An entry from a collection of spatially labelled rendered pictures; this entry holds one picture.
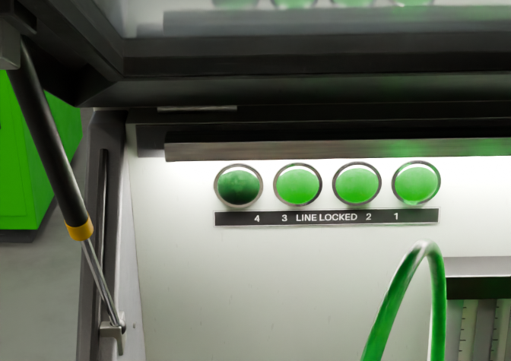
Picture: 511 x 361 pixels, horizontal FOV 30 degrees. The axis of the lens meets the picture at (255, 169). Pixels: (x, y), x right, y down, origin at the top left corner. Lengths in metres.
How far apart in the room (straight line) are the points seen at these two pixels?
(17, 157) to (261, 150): 2.54
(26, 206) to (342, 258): 2.57
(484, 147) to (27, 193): 2.68
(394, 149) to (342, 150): 0.05
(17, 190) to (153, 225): 2.50
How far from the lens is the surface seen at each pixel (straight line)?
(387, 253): 1.02
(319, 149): 0.92
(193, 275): 1.03
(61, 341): 3.11
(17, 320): 3.23
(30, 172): 3.45
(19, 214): 3.53
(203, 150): 0.92
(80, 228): 0.74
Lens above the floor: 1.83
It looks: 27 degrees down
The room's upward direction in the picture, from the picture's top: 1 degrees counter-clockwise
